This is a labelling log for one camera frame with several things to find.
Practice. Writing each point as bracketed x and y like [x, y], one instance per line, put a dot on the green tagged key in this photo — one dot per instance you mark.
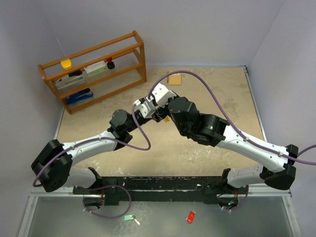
[131, 217]

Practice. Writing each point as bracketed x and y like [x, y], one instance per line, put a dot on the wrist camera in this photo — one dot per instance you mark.
[161, 95]
[146, 107]

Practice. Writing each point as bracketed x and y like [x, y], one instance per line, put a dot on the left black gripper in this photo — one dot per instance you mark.
[157, 116]

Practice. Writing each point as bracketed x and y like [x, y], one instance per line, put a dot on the red tagged key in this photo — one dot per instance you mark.
[190, 217]

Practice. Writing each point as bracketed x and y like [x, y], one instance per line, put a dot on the black white stapler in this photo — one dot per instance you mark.
[71, 79]

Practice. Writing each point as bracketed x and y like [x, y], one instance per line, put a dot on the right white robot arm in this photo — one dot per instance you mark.
[274, 163]

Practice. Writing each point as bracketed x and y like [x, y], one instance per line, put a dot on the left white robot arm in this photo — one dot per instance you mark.
[54, 166]

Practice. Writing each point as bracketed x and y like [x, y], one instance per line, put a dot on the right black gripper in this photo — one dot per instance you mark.
[169, 98]

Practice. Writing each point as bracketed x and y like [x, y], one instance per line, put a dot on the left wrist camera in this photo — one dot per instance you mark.
[146, 107]

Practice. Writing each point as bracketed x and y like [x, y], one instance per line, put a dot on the blue stapler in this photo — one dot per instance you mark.
[79, 96]

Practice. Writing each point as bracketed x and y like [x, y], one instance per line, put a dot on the brown spiral notebook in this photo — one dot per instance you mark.
[174, 79]

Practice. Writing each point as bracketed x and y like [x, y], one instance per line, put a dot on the yellow lidded container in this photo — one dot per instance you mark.
[66, 64]

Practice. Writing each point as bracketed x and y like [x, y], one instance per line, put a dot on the red black bottle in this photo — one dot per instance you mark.
[110, 63]

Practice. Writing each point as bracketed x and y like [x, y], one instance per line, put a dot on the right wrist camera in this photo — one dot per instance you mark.
[161, 95]

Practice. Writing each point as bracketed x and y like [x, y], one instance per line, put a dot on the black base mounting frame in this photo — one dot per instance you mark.
[205, 189]

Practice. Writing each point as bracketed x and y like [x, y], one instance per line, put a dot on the orange wooden shelf rack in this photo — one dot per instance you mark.
[128, 53]

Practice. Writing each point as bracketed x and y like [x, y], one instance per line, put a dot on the white cardboard box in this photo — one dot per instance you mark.
[95, 68]

